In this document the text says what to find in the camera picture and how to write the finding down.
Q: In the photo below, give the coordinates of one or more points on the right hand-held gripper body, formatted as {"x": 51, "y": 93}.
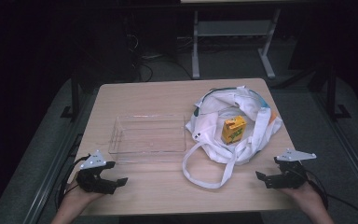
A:
{"x": 292, "y": 175}

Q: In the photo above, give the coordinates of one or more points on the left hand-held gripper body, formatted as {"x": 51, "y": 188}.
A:
{"x": 90, "y": 179}

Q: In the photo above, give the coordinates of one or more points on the black metal stand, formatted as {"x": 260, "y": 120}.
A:
{"x": 332, "y": 93}
{"x": 74, "y": 99}

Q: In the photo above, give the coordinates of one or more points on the white metal table frame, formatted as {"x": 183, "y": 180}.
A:
{"x": 234, "y": 28}

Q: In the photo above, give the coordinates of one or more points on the yellow juice carton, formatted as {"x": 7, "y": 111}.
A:
{"x": 233, "y": 130}

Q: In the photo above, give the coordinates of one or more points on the white cloth tote bag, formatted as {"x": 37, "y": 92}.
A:
{"x": 209, "y": 124}

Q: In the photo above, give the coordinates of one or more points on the person's right hand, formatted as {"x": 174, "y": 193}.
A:
{"x": 301, "y": 194}

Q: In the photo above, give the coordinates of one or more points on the clear plastic tray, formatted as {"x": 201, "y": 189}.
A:
{"x": 150, "y": 138}

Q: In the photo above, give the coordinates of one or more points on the person's left hand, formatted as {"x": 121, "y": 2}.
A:
{"x": 76, "y": 195}

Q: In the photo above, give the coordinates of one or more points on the grey metal rail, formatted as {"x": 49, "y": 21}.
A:
{"x": 349, "y": 155}
{"x": 54, "y": 174}

